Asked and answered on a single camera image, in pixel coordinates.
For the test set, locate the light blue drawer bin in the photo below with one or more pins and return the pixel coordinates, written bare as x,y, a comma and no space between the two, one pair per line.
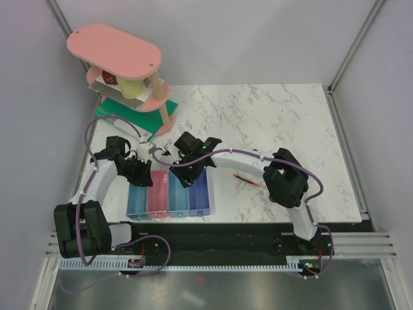
137,203

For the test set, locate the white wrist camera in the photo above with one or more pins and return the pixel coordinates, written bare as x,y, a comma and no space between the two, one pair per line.
144,150
169,149

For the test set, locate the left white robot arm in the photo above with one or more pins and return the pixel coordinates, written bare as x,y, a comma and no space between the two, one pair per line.
81,226

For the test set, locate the purple drawer bin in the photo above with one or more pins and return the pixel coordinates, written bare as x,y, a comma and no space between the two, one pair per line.
199,196

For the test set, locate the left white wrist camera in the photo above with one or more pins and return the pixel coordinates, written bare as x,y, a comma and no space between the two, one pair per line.
144,150

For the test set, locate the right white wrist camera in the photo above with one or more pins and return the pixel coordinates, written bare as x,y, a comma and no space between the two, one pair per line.
169,149

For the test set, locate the cream yellow cylinder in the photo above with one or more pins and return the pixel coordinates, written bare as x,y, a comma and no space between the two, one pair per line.
130,89

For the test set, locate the red pen right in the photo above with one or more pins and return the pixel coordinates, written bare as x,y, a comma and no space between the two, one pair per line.
246,180

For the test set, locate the pink drawer bin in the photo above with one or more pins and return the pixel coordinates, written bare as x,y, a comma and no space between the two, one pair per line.
157,196

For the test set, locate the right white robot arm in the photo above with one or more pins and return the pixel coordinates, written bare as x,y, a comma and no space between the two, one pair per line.
285,178

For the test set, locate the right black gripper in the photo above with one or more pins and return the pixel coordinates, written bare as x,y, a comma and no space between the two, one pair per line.
186,178

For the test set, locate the dark red card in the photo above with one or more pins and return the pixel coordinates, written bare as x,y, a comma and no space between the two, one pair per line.
109,78

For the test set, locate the white eraser box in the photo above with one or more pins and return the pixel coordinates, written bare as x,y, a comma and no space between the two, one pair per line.
122,125

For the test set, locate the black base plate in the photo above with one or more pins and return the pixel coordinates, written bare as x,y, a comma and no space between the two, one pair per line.
221,243

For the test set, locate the light blue cable duct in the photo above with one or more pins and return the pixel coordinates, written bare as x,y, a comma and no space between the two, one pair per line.
132,264

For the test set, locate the pink tiered shelf stand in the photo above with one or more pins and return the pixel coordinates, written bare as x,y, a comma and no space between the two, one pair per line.
125,56

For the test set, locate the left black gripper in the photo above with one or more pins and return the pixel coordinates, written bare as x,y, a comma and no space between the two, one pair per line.
144,177

